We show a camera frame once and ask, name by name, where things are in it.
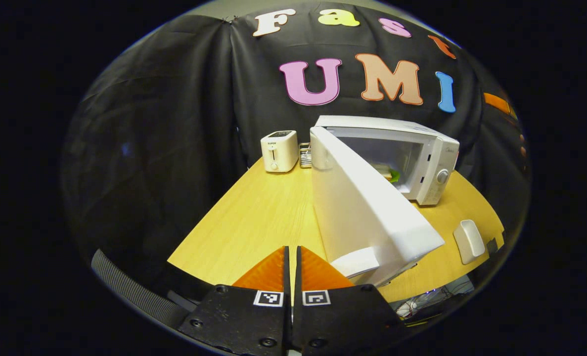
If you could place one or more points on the white sandwich holder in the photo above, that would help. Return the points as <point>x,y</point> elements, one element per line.
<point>469,242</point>

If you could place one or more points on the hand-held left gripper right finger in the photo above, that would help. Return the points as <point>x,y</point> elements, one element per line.
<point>342,321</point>

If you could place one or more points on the black backdrop cloth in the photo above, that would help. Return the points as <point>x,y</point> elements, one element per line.
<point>150,138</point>

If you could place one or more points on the white microwave oven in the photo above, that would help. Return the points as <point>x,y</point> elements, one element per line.
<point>362,212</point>

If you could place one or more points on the white toaster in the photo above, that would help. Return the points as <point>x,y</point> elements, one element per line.
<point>279,151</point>

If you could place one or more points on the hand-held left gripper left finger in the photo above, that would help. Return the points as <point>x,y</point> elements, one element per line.
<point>239,321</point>

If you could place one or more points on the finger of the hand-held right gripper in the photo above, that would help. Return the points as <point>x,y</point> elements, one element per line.
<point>498,103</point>

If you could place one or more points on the toast sandwich with lettuce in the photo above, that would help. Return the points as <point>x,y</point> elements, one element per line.
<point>391,174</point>

